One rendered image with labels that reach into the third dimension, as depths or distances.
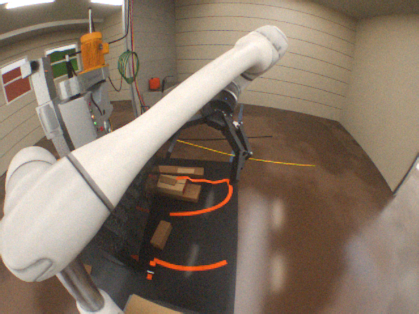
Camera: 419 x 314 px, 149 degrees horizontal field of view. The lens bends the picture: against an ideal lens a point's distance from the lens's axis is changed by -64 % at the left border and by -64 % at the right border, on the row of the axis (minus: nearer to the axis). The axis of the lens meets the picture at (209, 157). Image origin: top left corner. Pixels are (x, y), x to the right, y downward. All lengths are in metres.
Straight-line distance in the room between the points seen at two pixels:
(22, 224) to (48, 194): 0.05
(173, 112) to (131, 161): 0.10
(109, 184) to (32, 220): 0.10
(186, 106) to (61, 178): 0.20
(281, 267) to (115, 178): 1.81
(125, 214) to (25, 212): 1.23
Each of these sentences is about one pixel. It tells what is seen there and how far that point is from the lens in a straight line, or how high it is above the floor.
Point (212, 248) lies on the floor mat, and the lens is 1.80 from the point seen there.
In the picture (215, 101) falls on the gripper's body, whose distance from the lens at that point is 0.40.
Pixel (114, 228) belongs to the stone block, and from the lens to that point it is 1.34.
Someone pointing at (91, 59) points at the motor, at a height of 1.81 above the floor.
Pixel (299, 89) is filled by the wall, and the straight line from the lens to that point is 5.83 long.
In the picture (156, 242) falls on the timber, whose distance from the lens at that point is 1.77.
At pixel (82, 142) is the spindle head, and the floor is 1.22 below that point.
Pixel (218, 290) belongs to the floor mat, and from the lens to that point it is 1.69.
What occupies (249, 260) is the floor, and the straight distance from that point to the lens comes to 1.81.
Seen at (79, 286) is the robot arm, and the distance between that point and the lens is 0.55.
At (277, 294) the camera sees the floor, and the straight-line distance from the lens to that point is 1.82.
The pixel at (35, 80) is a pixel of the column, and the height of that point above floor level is 1.85.
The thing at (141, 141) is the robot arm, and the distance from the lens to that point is 0.23.
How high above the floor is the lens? 1.70
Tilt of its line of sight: 37 degrees down
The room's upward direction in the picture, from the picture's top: straight up
